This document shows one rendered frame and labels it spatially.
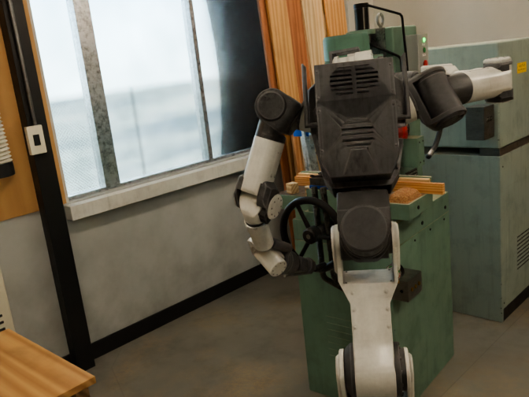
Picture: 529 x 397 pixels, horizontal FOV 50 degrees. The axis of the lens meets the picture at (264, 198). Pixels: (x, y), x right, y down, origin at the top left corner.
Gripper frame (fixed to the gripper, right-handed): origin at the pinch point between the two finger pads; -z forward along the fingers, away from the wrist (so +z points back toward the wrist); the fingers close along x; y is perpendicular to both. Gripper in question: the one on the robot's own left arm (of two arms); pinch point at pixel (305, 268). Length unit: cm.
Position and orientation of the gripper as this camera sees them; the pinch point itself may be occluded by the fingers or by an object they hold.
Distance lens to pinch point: 208.3
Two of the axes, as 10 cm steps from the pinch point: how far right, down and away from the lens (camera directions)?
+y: 0.2, -9.5, 3.2
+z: -5.9, -2.6, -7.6
